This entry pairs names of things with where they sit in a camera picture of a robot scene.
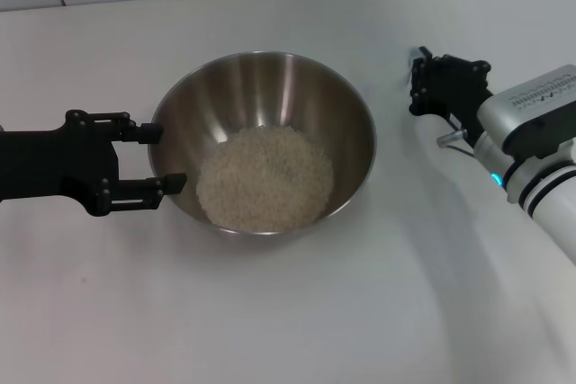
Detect thin grey gripper cable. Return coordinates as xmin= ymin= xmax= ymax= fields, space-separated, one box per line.
xmin=436 ymin=129 xmax=476 ymax=156

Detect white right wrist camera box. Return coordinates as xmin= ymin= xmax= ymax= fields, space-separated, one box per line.
xmin=476 ymin=65 xmax=576 ymax=163

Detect white rice grains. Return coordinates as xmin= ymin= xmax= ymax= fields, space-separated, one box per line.
xmin=196 ymin=125 xmax=335 ymax=231

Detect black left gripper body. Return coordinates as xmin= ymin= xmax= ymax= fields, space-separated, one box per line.
xmin=0 ymin=109 xmax=121 ymax=218

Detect stainless steel mixing bowl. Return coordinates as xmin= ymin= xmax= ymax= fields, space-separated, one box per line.
xmin=147 ymin=49 xmax=378 ymax=237

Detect clear plastic cup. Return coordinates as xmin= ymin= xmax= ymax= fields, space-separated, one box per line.
xmin=403 ymin=45 xmax=428 ymax=94

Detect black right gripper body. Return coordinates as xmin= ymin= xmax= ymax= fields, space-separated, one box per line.
xmin=430 ymin=72 xmax=495 ymax=141

